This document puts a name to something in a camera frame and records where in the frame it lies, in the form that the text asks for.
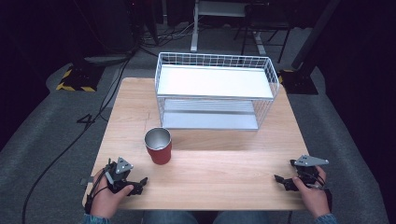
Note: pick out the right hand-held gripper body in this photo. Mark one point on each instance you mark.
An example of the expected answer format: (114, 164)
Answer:
(308, 174)

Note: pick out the red cup with metal inside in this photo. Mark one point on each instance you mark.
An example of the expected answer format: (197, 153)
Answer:
(159, 152)

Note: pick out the slanted dark stand pole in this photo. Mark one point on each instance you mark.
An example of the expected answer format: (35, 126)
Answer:
(314, 34)

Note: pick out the black metal chair frame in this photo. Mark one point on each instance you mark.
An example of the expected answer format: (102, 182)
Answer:
(264, 26)

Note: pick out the grey flat stand foot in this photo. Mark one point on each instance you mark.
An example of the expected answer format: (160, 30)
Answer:
(106, 59)

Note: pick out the black base with yellow stripes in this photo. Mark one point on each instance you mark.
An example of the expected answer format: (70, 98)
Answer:
(300, 83)
(79, 79)

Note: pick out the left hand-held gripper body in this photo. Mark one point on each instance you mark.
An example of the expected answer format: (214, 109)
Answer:
(115, 179)

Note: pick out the person's left hand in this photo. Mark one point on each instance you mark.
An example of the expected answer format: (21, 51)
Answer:
(102, 202)

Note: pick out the person's right hand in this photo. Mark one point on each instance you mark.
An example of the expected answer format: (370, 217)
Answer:
(316, 199)

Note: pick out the white desk frame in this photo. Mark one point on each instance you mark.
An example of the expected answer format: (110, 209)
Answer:
(194, 28)

